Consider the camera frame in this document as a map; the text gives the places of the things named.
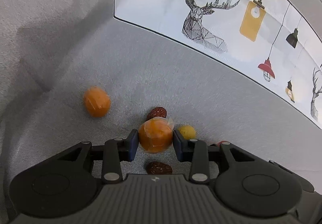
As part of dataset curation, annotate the dark red date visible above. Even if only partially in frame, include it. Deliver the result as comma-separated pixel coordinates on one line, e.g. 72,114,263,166
146,107,167,120
145,161,172,175

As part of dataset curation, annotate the small yellow fruit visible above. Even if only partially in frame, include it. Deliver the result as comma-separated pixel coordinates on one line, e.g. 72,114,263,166
177,125,196,140

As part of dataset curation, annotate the grey printed sofa cover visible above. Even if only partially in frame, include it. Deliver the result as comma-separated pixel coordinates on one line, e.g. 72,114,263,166
1,0,321,223

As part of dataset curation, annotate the orange fruit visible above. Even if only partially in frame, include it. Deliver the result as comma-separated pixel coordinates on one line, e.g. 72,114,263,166
84,86,111,118
138,117,174,153

